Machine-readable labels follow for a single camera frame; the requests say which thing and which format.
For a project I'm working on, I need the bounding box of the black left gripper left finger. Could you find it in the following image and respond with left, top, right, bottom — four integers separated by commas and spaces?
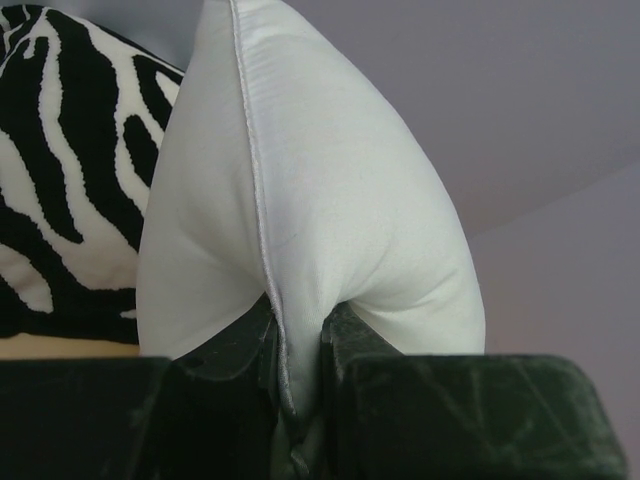
1, 298, 278, 479

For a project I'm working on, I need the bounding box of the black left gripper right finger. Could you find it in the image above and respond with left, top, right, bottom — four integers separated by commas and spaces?
321, 304, 628, 480

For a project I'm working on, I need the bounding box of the white pillow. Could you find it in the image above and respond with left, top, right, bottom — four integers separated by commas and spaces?
136, 1, 485, 479

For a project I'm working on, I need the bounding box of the zebra striped pillow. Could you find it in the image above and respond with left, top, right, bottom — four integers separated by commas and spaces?
1, 4, 183, 345

